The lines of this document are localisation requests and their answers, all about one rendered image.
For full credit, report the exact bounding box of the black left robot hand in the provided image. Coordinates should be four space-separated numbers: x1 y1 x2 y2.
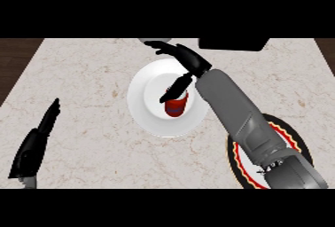
7 98 61 179

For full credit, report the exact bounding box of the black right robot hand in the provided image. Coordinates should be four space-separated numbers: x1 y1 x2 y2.
142 40 213 104

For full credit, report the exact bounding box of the white plate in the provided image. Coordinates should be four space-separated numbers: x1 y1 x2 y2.
125 58 209 138

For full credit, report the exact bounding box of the black red patterned plate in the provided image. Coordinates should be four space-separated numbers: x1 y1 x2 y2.
225 113 314 190

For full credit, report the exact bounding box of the grey round object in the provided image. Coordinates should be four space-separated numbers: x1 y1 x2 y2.
137 38 172 44

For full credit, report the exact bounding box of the black appliance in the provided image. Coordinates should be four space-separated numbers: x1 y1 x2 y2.
197 38 271 52

